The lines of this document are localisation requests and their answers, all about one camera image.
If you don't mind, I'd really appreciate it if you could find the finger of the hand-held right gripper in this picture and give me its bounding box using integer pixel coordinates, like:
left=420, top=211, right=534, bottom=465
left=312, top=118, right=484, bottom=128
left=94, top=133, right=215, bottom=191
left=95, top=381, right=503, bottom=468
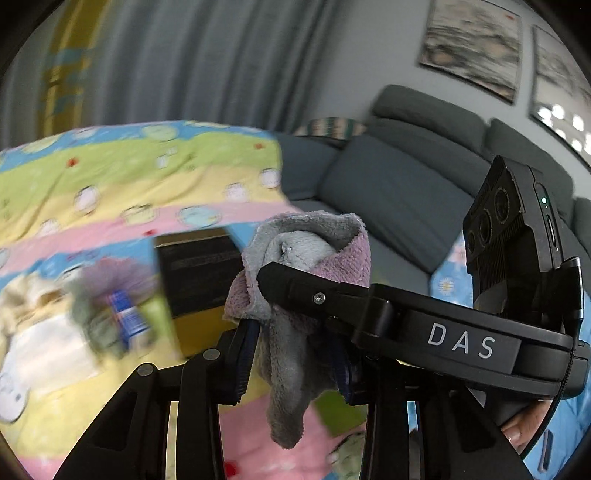
left=256, top=261, right=399, bottom=345

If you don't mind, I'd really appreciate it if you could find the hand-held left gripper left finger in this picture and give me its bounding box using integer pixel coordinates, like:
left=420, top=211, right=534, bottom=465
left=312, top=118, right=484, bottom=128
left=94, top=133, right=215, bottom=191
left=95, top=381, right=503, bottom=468
left=51, top=318, right=259, bottom=480

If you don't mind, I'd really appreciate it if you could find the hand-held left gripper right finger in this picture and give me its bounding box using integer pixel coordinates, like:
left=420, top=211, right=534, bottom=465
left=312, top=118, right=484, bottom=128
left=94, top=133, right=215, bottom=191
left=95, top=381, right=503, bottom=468
left=323, top=332, right=532, bottom=480

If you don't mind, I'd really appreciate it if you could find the pink and grey towel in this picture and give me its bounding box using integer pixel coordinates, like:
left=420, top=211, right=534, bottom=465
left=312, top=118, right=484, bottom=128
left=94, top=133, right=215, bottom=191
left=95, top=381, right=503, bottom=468
left=223, top=211, right=371, bottom=449

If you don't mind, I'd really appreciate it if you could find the black metal tin box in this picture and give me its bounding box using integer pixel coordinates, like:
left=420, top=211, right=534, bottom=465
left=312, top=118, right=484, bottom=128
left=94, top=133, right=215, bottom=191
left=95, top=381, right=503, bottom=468
left=152, top=231, right=245, bottom=361

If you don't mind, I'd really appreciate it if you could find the blue tissue packet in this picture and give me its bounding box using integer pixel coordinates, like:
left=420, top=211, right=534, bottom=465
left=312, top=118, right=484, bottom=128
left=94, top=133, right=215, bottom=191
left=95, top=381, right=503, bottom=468
left=99, top=288, right=155, bottom=352

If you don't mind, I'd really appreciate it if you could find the purple mesh bath pouf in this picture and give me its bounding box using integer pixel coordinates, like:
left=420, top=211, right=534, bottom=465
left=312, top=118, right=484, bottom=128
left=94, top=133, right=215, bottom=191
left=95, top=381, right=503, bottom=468
left=69, top=256, right=158, bottom=305

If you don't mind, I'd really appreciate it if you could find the white soft tissue pack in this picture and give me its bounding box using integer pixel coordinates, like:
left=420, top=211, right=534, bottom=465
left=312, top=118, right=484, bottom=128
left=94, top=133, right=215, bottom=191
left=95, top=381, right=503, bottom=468
left=9, top=311, right=105, bottom=400

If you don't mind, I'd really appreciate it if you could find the person's right hand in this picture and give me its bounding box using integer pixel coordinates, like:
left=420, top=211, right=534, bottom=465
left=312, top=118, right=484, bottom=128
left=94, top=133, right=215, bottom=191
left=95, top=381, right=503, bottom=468
left=501, top=401, right=561, bottom=457

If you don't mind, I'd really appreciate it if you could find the blue floral sheet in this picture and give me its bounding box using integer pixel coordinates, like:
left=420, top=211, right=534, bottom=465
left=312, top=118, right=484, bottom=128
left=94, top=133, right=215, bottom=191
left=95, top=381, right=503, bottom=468
left=429, top=231, right=476, bottom=305

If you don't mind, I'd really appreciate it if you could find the grey sofa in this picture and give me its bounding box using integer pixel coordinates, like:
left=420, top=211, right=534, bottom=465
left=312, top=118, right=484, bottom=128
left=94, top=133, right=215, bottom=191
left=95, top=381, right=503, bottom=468
left=277, top=84, right=591, bottom=287

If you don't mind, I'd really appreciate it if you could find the green fuzzy cloth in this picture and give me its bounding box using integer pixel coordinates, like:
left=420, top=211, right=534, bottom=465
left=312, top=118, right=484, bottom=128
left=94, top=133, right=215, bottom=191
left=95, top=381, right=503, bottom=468
left=69, top=286, right=116, bottom=356

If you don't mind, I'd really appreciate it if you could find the striped cushion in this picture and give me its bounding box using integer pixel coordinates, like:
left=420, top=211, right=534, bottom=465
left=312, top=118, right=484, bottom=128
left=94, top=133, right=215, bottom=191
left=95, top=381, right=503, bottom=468
left=295, top=117, right=368, bottom=139

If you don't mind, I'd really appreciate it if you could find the cartoon printed blanket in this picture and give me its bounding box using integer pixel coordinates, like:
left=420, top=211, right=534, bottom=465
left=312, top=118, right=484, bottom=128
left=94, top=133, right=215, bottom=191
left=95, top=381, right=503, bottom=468
left=0, top=119, right=370, bottom=480

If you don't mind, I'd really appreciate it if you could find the beige loofah pad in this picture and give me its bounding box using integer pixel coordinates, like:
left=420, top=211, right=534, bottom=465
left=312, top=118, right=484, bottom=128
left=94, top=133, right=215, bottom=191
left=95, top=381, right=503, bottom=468
left=0, top=272, right=61, bottom=324

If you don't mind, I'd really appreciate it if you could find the grey curtain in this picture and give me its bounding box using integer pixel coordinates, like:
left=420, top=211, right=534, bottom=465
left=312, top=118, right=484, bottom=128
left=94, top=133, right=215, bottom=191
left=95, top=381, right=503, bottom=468
left=9, top=0, right=333, bottom=134

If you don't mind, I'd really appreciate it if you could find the gold patterned curtain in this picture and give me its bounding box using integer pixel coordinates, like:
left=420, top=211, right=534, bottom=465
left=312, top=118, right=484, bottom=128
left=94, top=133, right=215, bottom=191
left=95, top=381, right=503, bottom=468
left=44, top=0, right=100, bottom=130

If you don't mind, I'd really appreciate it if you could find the framed wall picture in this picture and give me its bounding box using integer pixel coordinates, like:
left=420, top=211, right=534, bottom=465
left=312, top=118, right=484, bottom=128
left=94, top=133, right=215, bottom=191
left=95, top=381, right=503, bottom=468
left=418, top=0, right=525, bottom=104
left=529, top=25, right=591, bottom=155

